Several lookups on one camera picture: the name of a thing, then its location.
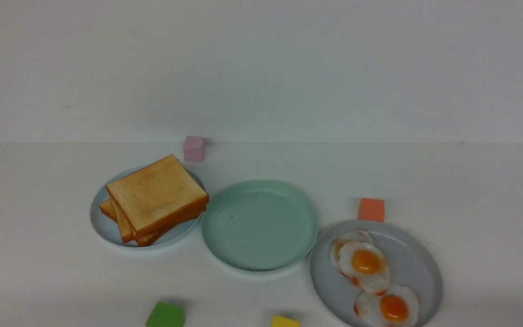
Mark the toast bread slice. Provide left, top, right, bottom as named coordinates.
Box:
left=135, top=215, right=201, bottom=247
left=106, top=154, right=209, bottom=237
left=99, top=199, right=118, bottom=223
left=116, top=207, right=206, bottom=243

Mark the mint green centre plate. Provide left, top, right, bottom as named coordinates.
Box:
left=201, top=180, right=319, bottom=274

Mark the pink foam cube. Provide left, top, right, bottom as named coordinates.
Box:
left=183, top=136, right=206, bottom=162

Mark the orange foam cube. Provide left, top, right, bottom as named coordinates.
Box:
left=357, top=198, right=385, bottom=222

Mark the hidden fried egg underneath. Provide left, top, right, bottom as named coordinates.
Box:
left=330, top=229, right=375, bottom=269

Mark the upper fried egg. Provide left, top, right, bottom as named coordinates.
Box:
left=338, top=241, right=391, bottom=296

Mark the fried egg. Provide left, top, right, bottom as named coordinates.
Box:
left=354, top=284, right=421, bottom=327
left=338, top=241, right=391, bottom=296

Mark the yellow foam cube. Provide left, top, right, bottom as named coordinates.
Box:
left=270, top=315, right=301, bottom=327

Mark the light blue bread plate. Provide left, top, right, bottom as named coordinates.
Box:
left=89, top=165, right=203, bottom=254

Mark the grey blue egg plate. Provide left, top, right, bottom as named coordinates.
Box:
left=309, top=220, right=444, bottom=327

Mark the green foam cube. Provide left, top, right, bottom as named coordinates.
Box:
left=145, top=302, right=186, bottom=327

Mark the lower fried egg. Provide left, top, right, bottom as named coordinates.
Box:
left=354, top=284, right=421, bottom=327

